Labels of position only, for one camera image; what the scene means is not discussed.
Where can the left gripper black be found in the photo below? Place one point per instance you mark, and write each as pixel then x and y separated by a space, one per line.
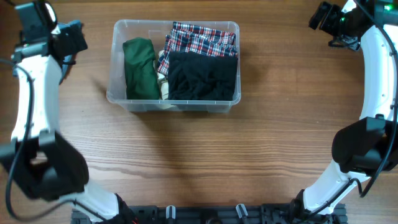
pixel 75 38

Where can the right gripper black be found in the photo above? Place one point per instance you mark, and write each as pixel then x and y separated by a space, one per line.
pixel 333 12

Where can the dark green cloth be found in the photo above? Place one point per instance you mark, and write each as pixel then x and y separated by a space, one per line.
pixel 140 75

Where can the clear plastic storage container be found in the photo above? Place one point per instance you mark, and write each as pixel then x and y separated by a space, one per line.
pixel 156 31

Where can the cream cloth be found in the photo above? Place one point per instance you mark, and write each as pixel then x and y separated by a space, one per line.
pixel 163 85

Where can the red plaid cloth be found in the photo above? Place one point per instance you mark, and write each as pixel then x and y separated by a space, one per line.
pixel 196 39

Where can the black cloth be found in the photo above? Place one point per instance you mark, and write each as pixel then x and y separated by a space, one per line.
pixel 193 76

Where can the light blue cloth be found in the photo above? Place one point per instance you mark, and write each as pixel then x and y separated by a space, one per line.
pixel 67 64

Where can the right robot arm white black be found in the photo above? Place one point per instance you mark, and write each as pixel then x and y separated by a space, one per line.
pixel 364 149

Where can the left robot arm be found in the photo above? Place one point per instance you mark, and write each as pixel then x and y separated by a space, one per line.
pixel 38 158

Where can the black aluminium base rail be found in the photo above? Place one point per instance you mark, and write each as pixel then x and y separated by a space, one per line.
pixel 265 214

